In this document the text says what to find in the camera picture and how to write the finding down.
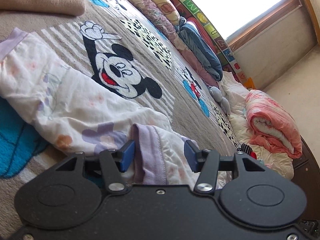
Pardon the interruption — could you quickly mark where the white floral quilted garment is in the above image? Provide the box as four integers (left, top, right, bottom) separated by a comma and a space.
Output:
1, 28, 199, 188

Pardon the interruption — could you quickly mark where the grey plush toy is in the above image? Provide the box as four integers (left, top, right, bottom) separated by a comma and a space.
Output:
209, 86, 231, 115

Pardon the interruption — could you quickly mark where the pink rolled quilt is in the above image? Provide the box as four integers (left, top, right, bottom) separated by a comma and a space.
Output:
245, 89, 302, 159

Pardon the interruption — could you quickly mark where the cream quilt under pink one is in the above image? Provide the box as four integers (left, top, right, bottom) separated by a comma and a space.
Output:
228, 113, 294, 180

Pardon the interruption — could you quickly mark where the dark wooden headboard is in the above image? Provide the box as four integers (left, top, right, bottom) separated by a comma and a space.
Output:
292, 138, 320, 220

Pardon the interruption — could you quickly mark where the blue folded duvet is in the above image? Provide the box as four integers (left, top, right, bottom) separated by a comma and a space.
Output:
175, 17, 223, 81

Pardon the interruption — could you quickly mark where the Mickey Mouse bed blanket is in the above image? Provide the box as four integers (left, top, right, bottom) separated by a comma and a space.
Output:
1, 0, 235, 237

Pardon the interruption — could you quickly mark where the red pillow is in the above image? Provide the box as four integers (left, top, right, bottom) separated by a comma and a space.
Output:
187, 17, 218, 54

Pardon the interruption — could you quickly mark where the window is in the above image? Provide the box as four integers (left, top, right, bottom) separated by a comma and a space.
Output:
192, 0, 300, 42

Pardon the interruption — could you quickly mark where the colourful alphabet foam mat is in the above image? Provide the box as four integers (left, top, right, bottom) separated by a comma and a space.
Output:
170, 0, 255, 89

